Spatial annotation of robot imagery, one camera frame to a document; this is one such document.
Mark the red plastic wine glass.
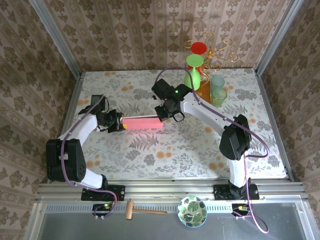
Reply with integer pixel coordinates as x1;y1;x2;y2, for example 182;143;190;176
187;41;208;72

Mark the pink paper box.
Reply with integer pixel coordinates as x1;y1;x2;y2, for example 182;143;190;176
120;114;165;131

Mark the small black controller board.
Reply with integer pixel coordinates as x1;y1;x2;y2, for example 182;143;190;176
231;202;252;218
92;202;114;218

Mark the aluminium base beam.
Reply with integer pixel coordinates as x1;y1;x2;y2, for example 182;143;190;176
34;177;309;202

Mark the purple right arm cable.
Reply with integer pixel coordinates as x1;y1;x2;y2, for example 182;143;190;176
154;66;271;235

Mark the green plastic wine glass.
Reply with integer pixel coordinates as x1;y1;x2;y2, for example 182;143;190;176
183;54;204;91

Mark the floral table cover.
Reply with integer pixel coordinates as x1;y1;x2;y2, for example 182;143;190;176
56;68;288;180

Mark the grey slotted cable duct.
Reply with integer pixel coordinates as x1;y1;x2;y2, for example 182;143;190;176
44;202;235;214

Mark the wooden mallet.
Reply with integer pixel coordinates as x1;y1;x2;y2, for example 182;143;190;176
125;199;168;220

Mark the aluminium table side rail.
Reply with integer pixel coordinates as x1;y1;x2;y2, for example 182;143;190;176
254;69;295;182
56;72;85;141

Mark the gold wire rack wooden base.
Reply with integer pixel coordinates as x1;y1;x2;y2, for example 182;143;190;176
184;31;239;104

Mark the green plastic tumbler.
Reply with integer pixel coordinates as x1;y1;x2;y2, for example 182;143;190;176
210;87;228;108

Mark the aluminium frame post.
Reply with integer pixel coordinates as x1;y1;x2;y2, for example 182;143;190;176
28;0;84;77
254;0;301;76

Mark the leaf pattern bowl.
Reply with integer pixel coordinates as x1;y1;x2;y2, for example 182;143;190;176
177;195;208;228

